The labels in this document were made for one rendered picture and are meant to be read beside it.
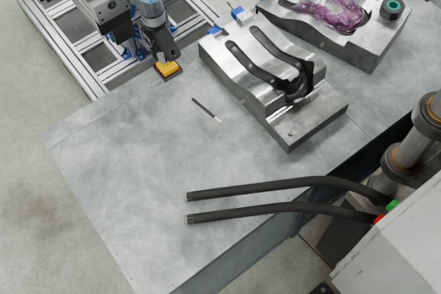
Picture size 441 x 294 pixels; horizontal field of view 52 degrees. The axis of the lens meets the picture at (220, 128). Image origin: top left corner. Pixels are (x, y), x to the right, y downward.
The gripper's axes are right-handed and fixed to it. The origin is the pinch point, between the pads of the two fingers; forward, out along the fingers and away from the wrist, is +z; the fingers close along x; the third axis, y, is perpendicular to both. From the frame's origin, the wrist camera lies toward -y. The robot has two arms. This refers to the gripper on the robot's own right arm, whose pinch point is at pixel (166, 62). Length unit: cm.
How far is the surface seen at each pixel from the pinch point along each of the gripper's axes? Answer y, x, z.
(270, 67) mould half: -27.3, -24.6, -5.4
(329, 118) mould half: -52, -30, 0
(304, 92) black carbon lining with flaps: -40.2, -28.9, -2.2
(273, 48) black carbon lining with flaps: -20.1, -32.3, -2.9
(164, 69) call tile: -1.2, 1.8, 1.3
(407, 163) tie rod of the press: -81, -24, -22
